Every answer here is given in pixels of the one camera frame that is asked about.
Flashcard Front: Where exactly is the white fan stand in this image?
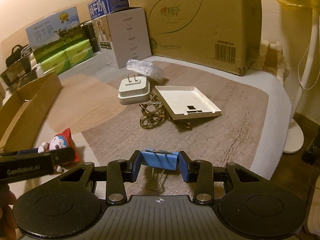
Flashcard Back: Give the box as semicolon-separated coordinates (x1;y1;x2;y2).
282;7;320;153

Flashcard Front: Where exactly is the red white cat figure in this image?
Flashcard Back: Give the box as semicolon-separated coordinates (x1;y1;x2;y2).
37;127;80;173

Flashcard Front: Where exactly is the green milk carton box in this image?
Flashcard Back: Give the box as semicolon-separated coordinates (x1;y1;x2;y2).
25;6;85;64

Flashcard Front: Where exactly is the blue binder clip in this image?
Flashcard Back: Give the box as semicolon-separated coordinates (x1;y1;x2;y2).
141;149;180;190

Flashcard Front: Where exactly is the white square tray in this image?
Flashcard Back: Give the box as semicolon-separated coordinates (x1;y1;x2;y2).
154;85;222;121

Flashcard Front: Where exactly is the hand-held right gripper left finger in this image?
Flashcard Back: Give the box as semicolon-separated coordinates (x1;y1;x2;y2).
54;150;144;205

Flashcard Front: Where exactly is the person's left hand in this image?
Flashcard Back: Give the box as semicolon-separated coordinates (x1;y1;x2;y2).
0;190;17;230

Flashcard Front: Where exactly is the clear plastic pack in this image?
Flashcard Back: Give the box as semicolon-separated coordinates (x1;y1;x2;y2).
126;59;167;84

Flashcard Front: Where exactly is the white product box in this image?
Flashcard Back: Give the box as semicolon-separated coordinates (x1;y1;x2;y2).
91;7;152;69

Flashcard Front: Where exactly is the shallow cardboard tray box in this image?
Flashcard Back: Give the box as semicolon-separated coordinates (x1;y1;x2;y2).
0;72;63;153

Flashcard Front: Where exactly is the dark gift box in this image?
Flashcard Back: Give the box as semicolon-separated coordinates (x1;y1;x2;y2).
81;21;100;53

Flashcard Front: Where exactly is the torn brown cardboard piece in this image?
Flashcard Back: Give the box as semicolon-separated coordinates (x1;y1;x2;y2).
260;39;290;80

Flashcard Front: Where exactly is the blue milk carton box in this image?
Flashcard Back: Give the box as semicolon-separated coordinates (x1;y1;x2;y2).
87;0;130;20

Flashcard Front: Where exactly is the black bag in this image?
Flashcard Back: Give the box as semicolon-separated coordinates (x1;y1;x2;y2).
5;44;27;68

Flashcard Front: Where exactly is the white plug adapter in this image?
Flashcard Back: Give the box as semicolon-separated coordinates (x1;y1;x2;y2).
118;73;151;105

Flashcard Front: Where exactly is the camouflage lanyard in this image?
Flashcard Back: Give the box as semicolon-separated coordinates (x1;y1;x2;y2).
139;92;193;130

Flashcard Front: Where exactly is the white cable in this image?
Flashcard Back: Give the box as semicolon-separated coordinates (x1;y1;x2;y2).
297;42;317;90

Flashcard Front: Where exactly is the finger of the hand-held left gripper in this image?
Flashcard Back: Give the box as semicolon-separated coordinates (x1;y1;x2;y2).
0;149;52;158
50;147;75;166

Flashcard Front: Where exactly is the large cardboard box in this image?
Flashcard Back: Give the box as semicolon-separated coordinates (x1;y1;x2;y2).
126;0;262;77

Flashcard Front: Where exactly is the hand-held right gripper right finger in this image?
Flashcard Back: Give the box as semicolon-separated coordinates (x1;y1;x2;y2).
177;151;263;205

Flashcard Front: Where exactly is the green tissue pack bundle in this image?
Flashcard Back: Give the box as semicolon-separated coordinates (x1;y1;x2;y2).
40;39;93;75

